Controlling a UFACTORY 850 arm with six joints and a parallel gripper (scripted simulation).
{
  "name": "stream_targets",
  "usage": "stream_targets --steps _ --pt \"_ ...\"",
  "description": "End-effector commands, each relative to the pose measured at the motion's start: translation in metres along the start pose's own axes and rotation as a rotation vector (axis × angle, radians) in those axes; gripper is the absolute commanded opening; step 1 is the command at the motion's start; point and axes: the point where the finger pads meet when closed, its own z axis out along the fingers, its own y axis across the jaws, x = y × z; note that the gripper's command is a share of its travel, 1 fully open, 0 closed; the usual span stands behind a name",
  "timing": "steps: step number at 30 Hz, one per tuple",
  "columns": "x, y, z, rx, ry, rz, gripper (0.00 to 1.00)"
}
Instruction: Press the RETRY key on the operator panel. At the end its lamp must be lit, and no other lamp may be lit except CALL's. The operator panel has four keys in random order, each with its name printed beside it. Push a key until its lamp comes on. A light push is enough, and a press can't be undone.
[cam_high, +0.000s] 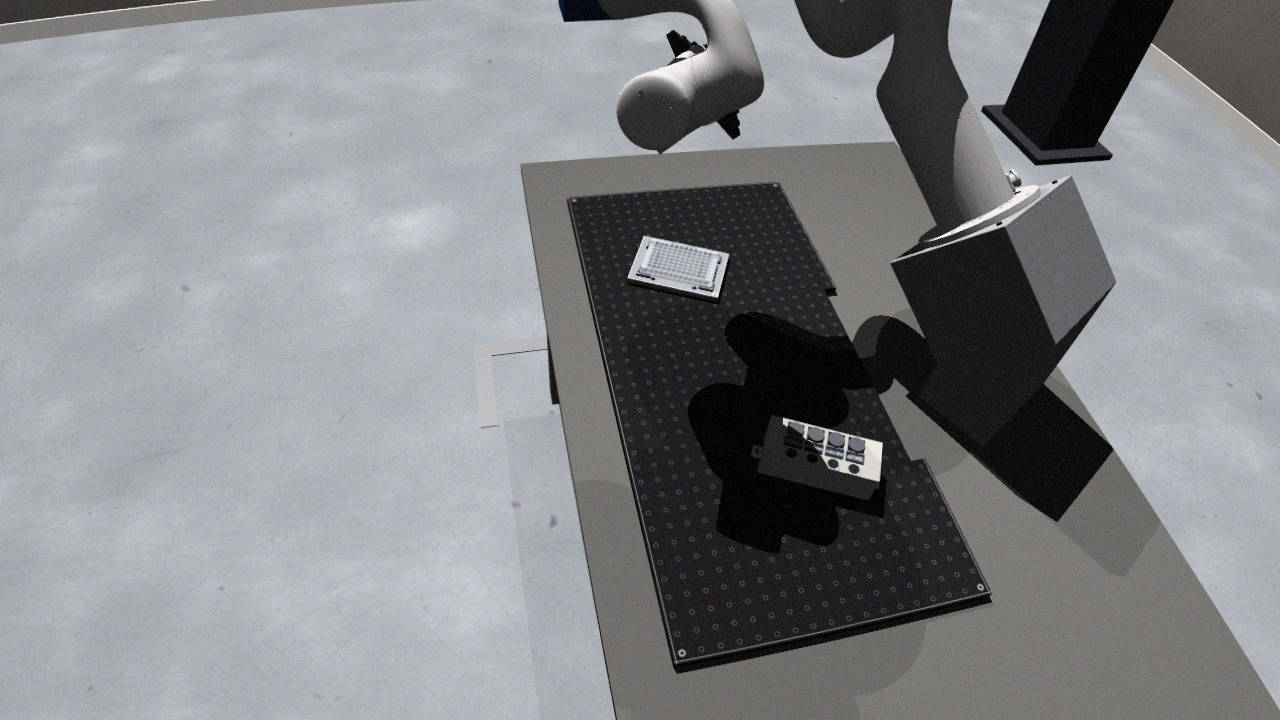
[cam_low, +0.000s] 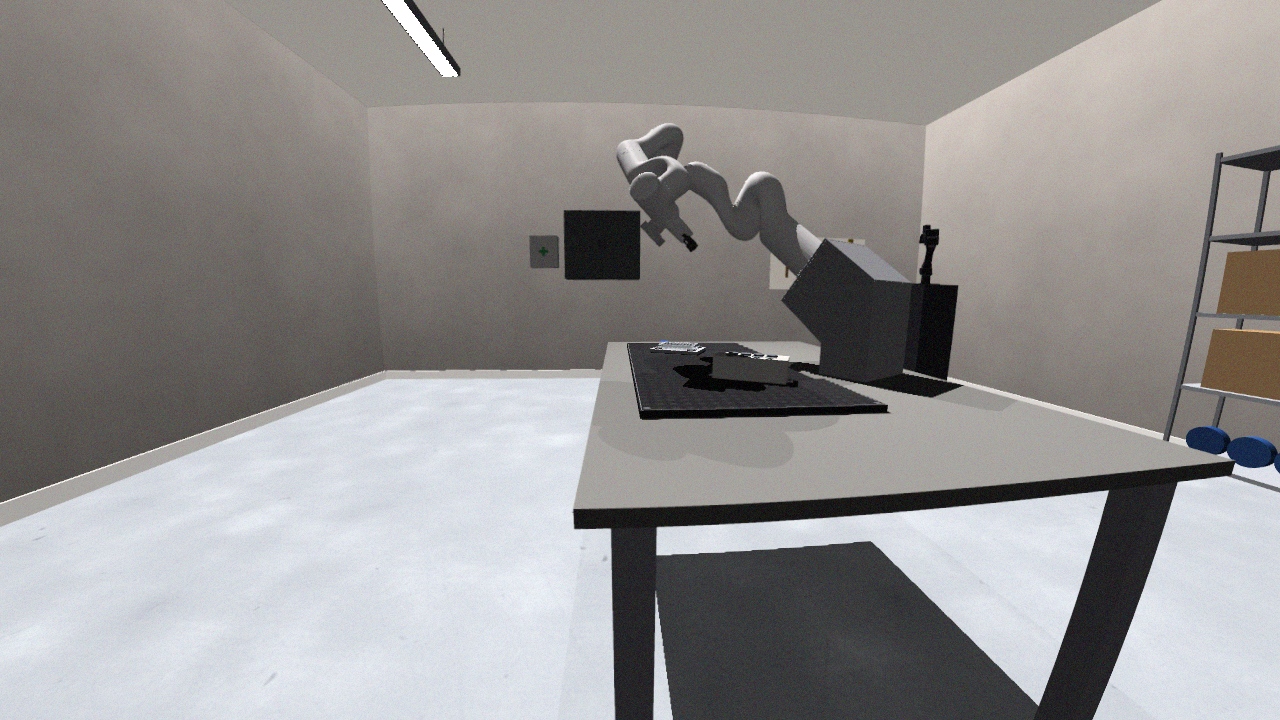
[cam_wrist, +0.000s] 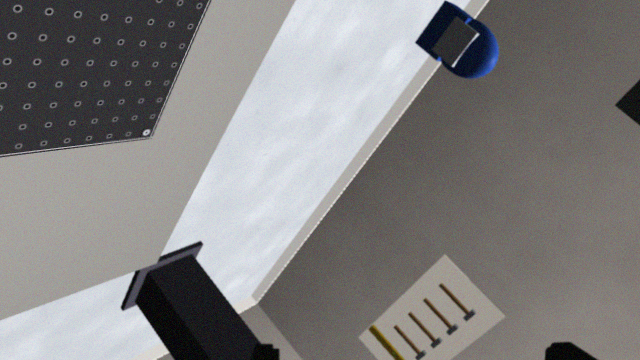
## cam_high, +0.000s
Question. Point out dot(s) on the white operator panel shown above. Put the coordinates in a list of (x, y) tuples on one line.
[(811, 461)]

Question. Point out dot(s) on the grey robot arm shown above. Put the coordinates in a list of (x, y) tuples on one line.
[(944, 144)]

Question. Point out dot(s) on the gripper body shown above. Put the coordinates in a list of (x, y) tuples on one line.
[(688, 53)]

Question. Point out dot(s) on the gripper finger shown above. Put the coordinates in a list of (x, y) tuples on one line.
[(677, 42), (730, 124)]

